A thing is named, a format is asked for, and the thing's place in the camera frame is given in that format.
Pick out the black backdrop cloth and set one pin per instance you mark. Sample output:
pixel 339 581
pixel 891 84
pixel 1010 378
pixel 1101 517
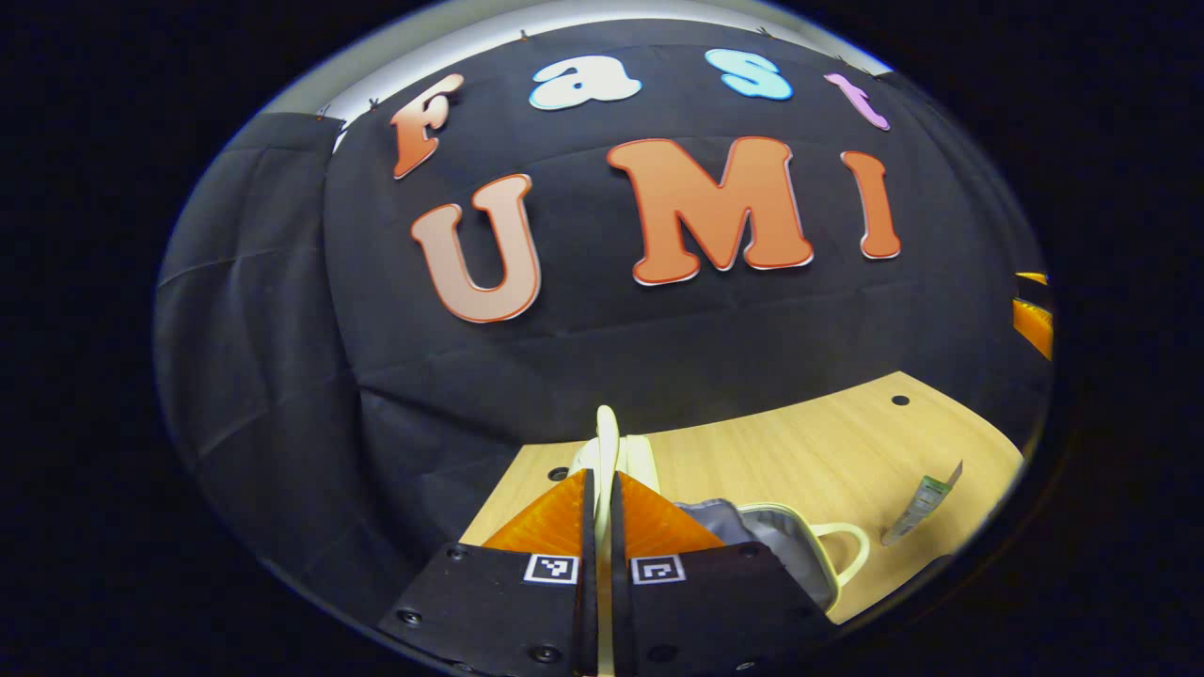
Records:
pixel 658 357

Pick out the pale yellow suitcase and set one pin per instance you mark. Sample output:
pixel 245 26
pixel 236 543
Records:
pixel 795 541

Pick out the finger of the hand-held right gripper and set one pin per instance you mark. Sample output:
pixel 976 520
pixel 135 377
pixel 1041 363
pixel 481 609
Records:
pixel 1033 324
pixel 1033 277

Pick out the large green white tube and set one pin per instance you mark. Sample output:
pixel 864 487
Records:
pixel 922 503

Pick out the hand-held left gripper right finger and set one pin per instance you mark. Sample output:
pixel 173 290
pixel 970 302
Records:
pixel 621 611

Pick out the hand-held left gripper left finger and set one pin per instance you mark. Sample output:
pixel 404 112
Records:
pixel 590 611

